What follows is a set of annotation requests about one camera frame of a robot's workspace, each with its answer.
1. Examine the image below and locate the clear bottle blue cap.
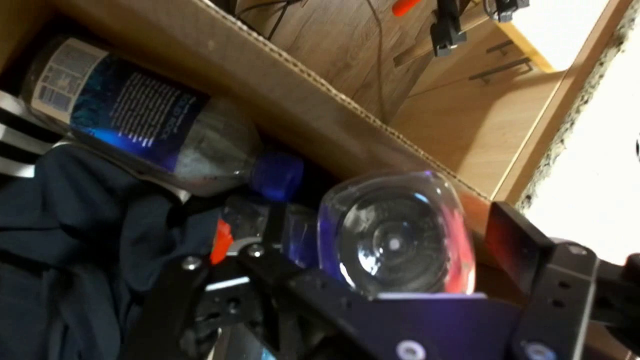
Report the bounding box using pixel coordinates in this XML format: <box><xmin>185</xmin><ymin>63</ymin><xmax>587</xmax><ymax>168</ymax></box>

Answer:
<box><xmin>19</xmin><ymin>35</ymin><xmax>307</xmax><ymax>204</ymax></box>

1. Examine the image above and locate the bottle with red label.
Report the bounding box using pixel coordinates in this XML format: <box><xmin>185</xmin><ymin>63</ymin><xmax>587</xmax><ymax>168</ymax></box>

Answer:
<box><xmin>208</xmin><ymin>168</ymin><xmax>480</xmax><ymax>299</ymax></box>

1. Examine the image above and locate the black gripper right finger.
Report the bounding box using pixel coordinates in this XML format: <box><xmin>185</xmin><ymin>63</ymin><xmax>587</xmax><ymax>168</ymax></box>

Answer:
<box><xmin>482</xmin><ymin>197</ymin><xmax>640</xmax><ymax>360</ymax></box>

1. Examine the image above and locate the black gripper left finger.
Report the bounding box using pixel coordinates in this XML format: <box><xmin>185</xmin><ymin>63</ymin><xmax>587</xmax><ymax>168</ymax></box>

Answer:
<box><xmin>126</xmin><ymin>197</ymin><xmax>403</xmax><ymax>360</ymax></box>

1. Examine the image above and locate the black striped adidas garment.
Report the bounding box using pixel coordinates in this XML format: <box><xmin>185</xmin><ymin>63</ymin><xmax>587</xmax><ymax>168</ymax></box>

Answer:
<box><xmin>0</xmin><ymin>87</ymin><xmax>222</xmax><ymax>360</ymax></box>

